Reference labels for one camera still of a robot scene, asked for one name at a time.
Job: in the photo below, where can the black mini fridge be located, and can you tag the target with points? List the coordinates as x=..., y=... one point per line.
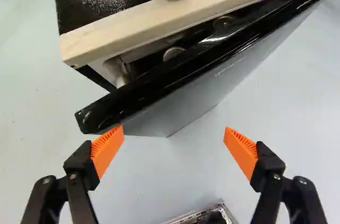
x=106, y=3

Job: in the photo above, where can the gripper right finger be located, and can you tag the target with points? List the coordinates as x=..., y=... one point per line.
x=265, y=168

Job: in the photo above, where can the silver-topped drink can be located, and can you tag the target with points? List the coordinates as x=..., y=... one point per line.
x=223, y=22
x=172, y=52

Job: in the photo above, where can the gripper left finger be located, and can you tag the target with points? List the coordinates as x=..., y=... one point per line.
x=79, y=171

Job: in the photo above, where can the black fridge door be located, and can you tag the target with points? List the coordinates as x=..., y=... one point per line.
x=202, y=96

